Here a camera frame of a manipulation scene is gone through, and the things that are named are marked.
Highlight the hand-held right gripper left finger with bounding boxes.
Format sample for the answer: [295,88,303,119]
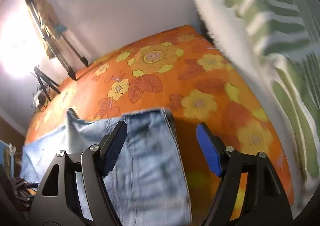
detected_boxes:
[30,121,128,226]

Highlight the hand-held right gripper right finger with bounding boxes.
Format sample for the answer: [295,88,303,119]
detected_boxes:
[196,123,293,226]

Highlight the light blue denim pants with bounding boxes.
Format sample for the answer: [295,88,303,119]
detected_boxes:
[20,108,192,226]

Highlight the orange floral bedsheet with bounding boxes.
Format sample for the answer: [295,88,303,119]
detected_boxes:
[24,24,295,221]

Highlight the white power strip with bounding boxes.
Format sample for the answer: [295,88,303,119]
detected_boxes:
[32,91,47,109]

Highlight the tall metal tripod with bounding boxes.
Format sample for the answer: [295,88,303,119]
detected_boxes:
[26,0,89,81]

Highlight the small black tripod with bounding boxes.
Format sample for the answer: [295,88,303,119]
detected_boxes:
[30,65,62,102]

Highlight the green striped white blanket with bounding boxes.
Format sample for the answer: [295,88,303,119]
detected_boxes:
[187,0,320,219]

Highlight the yellow patterned cloth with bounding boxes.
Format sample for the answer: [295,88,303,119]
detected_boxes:
[25,0,67,60]

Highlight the bright ring light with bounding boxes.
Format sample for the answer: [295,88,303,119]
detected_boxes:
[0,11,38,79]

